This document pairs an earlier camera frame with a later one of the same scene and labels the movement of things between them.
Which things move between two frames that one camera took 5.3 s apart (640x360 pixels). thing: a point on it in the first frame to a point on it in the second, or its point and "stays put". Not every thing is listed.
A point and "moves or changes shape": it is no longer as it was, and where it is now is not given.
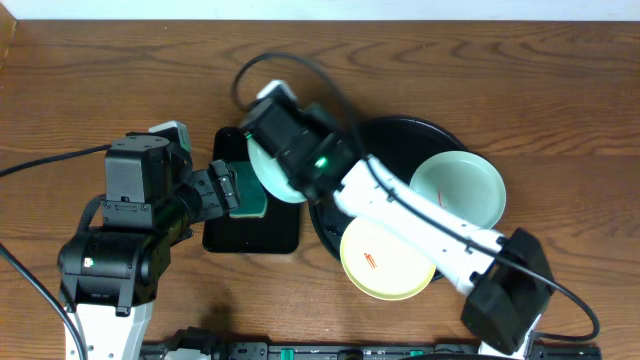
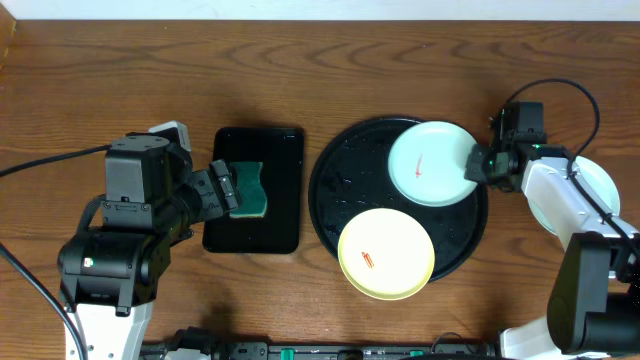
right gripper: (320, 119) to (474, 171)
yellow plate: (379, 266) stays put
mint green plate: (270, 174) to (598, 179)
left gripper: (223, 185) stays put
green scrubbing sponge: (253, 200) stays put
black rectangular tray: (276, 232) stays put
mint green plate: (462, 182) moves or changes shape
